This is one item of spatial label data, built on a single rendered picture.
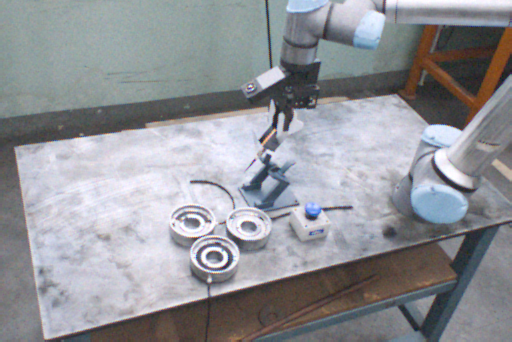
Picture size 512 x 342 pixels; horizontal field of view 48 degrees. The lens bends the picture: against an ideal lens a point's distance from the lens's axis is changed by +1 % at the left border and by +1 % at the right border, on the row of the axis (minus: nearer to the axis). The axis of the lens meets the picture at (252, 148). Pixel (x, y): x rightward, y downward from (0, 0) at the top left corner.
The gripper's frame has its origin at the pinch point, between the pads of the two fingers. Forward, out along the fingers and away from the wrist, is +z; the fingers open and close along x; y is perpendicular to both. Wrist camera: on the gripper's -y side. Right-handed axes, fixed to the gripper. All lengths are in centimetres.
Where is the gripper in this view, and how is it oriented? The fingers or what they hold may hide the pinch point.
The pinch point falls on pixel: (275, 135)
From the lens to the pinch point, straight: 134.2
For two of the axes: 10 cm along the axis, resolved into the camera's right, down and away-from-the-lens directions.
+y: 9.1, -1.6, 3.8
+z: -1.2, 7.8, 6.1
